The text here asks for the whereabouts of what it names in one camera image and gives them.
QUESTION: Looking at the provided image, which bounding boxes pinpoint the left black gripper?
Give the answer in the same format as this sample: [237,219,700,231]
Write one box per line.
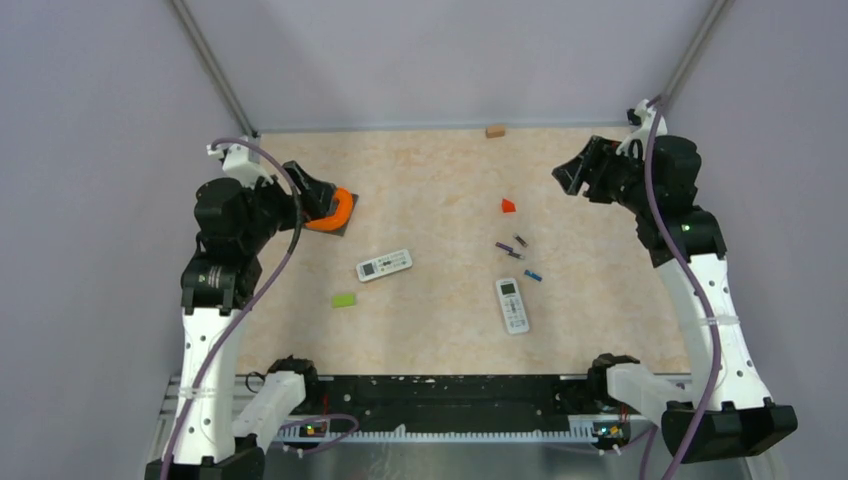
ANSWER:
[240,159,335,251]

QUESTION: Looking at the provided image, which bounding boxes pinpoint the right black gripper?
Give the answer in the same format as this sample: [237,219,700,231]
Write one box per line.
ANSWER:
[553,135,656,216]

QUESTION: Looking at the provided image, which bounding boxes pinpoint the white remote control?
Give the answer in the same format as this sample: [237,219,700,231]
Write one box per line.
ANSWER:
[355,249,413,283]
[495,278,530,335]

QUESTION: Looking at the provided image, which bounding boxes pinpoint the battery purple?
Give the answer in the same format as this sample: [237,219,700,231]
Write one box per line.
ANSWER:
[495,242,524,259]

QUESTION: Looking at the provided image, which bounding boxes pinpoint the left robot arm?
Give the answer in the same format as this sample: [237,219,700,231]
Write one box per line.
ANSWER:
[144,161,358,479]

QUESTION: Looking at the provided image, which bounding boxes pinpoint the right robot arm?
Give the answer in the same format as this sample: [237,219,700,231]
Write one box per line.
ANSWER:
[552,135,798,464]

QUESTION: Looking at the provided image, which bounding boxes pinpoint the white remote control upright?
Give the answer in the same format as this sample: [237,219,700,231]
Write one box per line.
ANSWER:
[495,278,530,335]

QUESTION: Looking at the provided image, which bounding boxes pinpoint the orange tape roll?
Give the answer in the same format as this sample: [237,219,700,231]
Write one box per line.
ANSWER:
[305,187,355,233]

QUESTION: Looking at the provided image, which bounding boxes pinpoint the dark square mat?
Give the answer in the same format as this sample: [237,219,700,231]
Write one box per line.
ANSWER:
[316,192,360,238]

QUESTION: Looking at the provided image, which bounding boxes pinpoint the green block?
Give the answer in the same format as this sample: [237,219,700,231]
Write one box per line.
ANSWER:
[331,293,357,309]

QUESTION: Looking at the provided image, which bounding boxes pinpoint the red block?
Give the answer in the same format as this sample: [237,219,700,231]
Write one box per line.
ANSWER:
[501,198,517,214]

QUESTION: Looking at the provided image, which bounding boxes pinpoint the blue block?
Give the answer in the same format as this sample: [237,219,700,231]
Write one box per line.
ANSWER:
[524,270,543,282]

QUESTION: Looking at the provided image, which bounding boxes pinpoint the tan wooden block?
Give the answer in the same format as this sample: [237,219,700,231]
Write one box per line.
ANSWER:
[485,124,506,139]

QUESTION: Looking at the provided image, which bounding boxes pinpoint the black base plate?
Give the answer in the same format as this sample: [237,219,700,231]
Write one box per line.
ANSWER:
[295,375,600,434]

